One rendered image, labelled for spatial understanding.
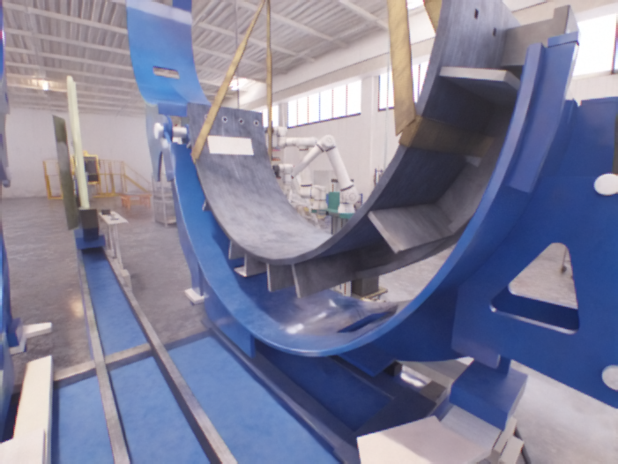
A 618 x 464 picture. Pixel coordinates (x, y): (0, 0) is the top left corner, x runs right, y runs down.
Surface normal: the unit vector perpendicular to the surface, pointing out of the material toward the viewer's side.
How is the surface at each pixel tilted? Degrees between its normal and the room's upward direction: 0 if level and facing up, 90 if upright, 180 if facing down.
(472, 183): 90
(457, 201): 90
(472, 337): 90
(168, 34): 85
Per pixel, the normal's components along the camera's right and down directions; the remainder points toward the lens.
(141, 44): 0.63, -0.11
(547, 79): -0.76, 0.13
